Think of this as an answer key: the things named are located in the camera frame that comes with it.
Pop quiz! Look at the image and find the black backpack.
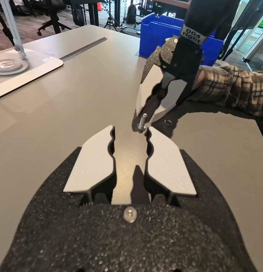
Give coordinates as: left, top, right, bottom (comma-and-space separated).
71, 4, 85, 27
126, 4, 137, 24

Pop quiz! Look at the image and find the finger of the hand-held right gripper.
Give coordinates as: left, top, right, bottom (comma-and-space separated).
148, 72, 187, 124
135, 64, 165, 119

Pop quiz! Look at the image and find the blue plastic bin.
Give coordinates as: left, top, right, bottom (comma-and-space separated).
139, 12, 224, 67

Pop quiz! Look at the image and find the person's right hand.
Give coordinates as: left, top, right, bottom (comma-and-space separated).
193, 68, 205, 88

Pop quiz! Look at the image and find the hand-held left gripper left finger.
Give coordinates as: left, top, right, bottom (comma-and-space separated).
63, 125, 116, 195

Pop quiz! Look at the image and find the black tripod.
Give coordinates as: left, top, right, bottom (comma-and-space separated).
104, 0, 118, 32

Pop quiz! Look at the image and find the black office chair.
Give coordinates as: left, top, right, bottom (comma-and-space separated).
37, 0, 72, 35

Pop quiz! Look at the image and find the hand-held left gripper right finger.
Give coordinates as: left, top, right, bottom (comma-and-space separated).
144, 127, 197, 196

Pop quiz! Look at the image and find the silver bolt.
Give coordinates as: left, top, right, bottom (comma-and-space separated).
136, 113, 148, 134

